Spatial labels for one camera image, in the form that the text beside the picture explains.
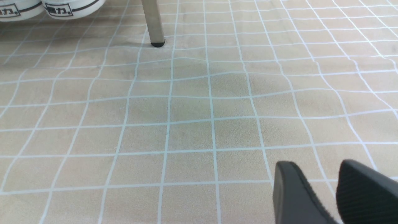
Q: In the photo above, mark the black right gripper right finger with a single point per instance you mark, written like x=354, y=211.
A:
x=365, y=196

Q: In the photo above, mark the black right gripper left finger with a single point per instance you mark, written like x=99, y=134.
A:
x=294, y=200

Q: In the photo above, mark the black canvas sneaker white sole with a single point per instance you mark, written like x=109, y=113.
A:
x=71, y=9

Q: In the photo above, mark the metal shoe rack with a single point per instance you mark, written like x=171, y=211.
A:
x=154, y=23

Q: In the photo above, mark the beige checkered floor mat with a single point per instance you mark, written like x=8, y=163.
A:
x=100, y=127

